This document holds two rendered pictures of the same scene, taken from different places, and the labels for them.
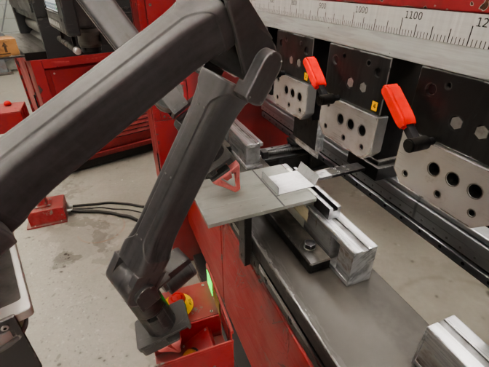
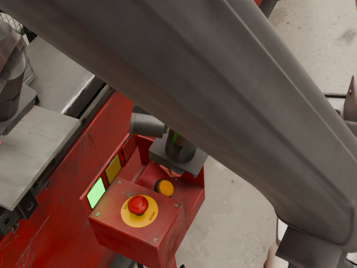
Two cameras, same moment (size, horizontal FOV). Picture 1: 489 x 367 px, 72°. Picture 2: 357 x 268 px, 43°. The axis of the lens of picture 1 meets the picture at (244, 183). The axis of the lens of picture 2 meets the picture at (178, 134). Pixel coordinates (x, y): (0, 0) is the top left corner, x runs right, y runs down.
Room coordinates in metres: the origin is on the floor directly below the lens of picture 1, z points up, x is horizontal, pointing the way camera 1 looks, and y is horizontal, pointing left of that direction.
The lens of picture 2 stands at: (0.74, 0.58, 1.54)
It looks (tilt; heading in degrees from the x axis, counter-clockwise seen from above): 49 degrees down; 231
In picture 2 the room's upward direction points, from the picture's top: 6 degrees counter-clockwise
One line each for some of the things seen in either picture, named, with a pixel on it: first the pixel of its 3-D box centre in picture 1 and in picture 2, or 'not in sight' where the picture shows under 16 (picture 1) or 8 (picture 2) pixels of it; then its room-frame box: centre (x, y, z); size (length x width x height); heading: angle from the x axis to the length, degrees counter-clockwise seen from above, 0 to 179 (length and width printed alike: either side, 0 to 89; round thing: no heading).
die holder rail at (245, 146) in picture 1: (229, 130); not in sight; (1.24, 0.06, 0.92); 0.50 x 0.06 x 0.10; 22
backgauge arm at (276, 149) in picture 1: (321, 150); not in sight; (1.29, -0.33, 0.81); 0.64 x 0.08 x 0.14; 112
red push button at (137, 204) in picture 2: (177, 302); (138, 207); (0.52, 0.16, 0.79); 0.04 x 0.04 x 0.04
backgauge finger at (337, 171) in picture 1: (355, 164); not in sight; (0.79, -0.30, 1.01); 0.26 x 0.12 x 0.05; 112
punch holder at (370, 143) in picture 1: (367, 98); not in sight; (0.57, -0.21, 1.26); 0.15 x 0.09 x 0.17; 22
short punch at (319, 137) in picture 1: (308, 132); not in sight; (0.73, -0.15, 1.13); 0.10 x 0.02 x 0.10; 22
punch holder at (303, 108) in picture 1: (306, 73); not in sight; (0.76, -0.14, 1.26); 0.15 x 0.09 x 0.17; 22
